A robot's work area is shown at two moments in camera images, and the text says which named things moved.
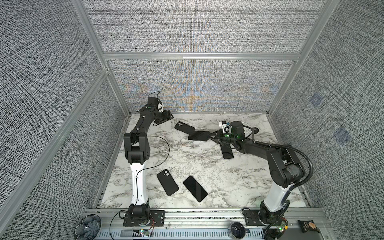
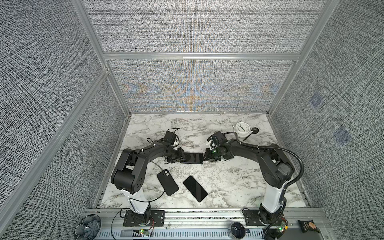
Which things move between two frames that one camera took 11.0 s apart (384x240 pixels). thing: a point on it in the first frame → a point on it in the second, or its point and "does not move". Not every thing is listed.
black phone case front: [167, 182] does not move
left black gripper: [166, 116] → [181, 153]
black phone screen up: [199, 136] → [193, 158]
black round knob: [237, 230] does not move
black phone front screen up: [196, 190] does not move
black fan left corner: [87, 227] does not move
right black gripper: [218, 136] → [207, 156]
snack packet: [307, 225] does not move
